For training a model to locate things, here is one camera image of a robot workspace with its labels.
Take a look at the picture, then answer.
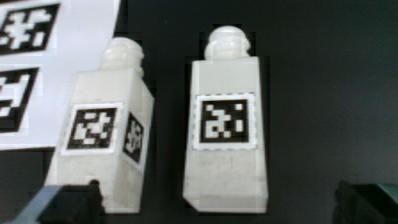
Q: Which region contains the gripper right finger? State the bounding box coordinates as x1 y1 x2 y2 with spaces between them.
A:
332 181 398 224

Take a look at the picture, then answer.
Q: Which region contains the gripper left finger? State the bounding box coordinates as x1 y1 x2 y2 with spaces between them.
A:
5 180 107 224

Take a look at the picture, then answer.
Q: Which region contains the white table leg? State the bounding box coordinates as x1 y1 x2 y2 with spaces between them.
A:
44 37 155 213
183 26 268 213

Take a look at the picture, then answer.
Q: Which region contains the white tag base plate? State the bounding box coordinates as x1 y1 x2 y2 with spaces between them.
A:
0 0 121 150

